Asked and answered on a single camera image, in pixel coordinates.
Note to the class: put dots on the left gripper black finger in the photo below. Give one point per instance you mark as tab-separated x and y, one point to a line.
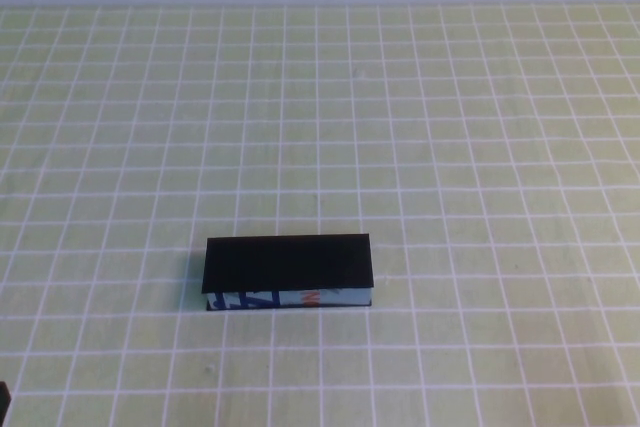
4	397

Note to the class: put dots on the green white checked tablecloth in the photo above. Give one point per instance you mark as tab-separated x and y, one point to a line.
150	97

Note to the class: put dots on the black printed glasses case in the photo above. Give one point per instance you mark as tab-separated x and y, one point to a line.
290	262

